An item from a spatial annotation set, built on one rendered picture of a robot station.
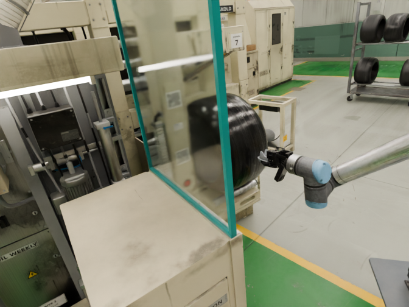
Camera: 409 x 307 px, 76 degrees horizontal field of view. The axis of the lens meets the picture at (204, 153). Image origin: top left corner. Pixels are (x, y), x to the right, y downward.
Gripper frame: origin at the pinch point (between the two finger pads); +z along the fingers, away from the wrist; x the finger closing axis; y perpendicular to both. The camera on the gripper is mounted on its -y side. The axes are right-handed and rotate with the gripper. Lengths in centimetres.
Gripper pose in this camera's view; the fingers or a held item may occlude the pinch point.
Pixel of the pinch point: (260, 158)
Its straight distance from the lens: 138.4
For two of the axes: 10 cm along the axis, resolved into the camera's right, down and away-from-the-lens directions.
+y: -1.7, -9.3, -3.3
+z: -5.5, -1.9, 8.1
